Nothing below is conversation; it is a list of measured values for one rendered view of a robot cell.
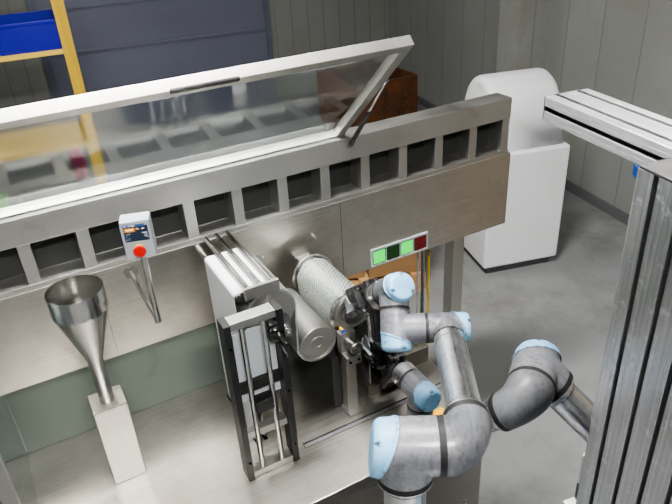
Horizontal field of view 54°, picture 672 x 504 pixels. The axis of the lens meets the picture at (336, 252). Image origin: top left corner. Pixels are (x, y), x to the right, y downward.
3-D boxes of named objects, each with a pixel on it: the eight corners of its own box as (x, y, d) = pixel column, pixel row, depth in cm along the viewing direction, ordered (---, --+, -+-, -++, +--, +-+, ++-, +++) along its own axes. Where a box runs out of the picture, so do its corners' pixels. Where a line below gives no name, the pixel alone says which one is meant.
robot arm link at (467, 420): (509, 444, 119) (467, 298, 162) (448, 445, 120) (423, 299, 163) (504, 488, 125) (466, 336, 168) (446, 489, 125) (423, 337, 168)
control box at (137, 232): (126, 263, 155) (117, 226, 150) (128, 250, 161) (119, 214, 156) (156, 259, 156) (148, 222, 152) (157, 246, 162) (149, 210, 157)
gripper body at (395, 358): (389, 332, 200) (411, 353, 191) (389, 354, 205) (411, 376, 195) (367, 340, 197) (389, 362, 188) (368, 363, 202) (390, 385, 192)
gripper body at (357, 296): (366, 282, 187) (383, 274, 176) (377, 311, 186) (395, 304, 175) (343, 291, 184) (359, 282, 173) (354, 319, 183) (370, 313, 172)
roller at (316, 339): (302, 367, 196) (298, 334, 190) (267, 324, 215) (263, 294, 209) (337, 353, 200) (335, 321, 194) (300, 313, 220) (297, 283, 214)
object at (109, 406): (109, 494, 185) (55, 332, 157) (99, 462, 196) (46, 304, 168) (157, 474, 191) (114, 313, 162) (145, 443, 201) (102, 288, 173)
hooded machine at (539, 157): (561, 261, 451) (586, 77, 388) (486, 280, 436) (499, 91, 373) (506, 219, 510) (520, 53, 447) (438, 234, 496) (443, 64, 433)
